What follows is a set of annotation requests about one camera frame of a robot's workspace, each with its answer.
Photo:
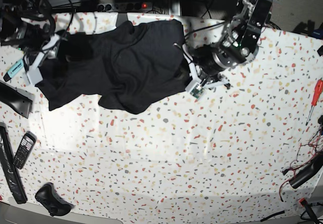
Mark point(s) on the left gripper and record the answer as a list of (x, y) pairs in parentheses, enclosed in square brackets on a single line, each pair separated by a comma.
[(205, 65)]

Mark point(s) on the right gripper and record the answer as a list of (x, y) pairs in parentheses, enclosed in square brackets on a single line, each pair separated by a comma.
[(38, 50)]

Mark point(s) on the black T-shirt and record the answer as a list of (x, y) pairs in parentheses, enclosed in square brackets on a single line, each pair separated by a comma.
[(130, 67)]

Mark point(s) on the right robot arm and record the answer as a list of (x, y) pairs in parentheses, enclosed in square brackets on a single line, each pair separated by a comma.
[(29, 25)]

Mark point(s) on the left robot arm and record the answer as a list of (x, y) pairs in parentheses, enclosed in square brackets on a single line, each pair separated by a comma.
[(236, 46)]

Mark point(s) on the light blue highlighter marker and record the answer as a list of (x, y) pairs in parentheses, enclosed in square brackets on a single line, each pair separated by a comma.
[(13, 70)]

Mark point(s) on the black table clamp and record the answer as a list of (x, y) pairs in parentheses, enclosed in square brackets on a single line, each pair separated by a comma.
[(121, 19)]

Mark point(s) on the black remote control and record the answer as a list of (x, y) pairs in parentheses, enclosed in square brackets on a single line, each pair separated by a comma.
[(26, 145)]

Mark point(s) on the long black flat bar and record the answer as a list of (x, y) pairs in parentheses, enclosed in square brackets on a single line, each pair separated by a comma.
[(10, 171)]

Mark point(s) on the black game controller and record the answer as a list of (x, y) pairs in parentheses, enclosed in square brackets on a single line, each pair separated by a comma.
[(54, 204)]

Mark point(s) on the red black tool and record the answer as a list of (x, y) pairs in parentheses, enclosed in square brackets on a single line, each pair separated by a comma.
[(312, 210)]

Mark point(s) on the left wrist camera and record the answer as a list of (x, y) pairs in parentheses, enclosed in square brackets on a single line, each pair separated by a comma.
[(195, 89)]

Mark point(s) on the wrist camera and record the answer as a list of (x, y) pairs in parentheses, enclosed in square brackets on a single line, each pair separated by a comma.
[(195, 89), (32, 77)]

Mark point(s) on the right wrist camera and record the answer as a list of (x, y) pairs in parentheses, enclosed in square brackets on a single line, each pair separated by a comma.
[(32, 77)]

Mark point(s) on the black plastic handle part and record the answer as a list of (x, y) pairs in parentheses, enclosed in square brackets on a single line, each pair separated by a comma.
[(15, 100)]

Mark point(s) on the power strip with red switch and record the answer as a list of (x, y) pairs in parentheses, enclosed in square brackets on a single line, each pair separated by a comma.
[(125, 7)]

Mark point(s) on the red handled screwdriver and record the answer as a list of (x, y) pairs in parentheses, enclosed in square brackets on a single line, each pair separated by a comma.
[(316, 96)]

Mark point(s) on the black cylinder with wires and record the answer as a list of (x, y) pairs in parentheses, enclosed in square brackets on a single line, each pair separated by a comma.
[(309, 171)]

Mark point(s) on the black cable strip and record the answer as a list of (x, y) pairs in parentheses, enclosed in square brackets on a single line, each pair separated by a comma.
[(272, 215)]

